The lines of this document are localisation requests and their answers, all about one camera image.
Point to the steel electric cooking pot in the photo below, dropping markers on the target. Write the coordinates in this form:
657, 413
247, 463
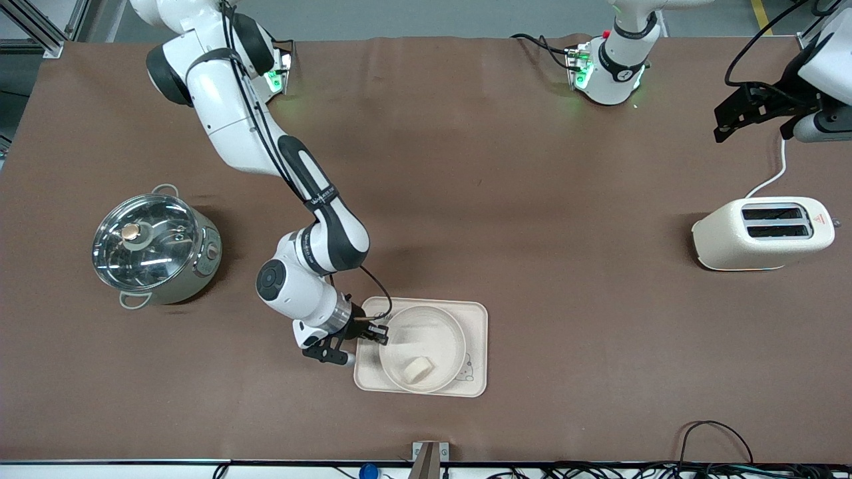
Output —
208, 266

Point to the cream round plate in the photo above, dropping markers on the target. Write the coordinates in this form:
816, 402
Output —
426, 332

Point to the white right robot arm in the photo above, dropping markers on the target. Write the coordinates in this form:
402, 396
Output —
226, 113

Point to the white steamed bun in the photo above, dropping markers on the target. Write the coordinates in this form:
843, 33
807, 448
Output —
417, 370

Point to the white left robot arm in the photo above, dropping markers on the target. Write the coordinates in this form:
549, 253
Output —
622, 60

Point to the blue round knob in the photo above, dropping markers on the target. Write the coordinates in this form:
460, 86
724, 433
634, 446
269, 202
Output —
368, 472

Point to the aluminium frame post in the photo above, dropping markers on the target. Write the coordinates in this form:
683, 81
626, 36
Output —
50, 43

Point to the beige rabbit print tray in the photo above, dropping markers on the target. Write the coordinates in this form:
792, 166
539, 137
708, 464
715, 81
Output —
476, 313

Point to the brown table cover mat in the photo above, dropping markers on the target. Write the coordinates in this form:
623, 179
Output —
532, 199

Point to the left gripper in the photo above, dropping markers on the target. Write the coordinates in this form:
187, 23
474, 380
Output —
784, 102

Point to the glass pot lid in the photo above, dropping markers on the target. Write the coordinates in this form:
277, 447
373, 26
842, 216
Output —
160, 259

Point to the cream two-slot toaster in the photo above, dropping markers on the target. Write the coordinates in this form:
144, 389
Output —
725, 239

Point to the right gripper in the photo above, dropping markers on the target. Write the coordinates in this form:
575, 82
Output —
357, 315

